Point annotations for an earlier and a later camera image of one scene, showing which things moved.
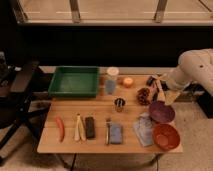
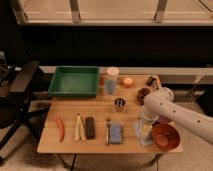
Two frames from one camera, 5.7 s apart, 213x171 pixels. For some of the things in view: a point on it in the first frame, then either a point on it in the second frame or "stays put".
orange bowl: [166, 137] stays put
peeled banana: [79, 130] stays put
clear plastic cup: [111, 80] stays put
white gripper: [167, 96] -> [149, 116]
